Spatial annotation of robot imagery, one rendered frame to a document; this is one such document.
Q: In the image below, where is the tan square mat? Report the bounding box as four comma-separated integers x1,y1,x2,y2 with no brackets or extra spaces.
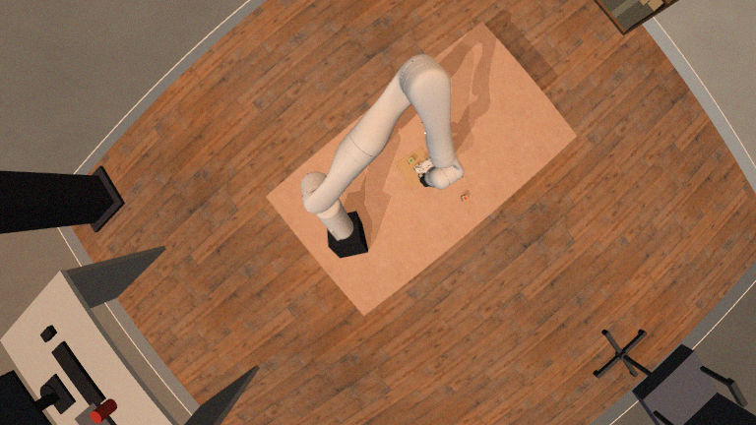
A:
396,147,428,189

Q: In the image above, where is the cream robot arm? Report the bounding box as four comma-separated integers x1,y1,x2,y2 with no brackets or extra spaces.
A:
300,54,465,240

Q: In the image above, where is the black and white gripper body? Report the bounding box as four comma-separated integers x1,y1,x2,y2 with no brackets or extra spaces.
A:
414,157,436,188

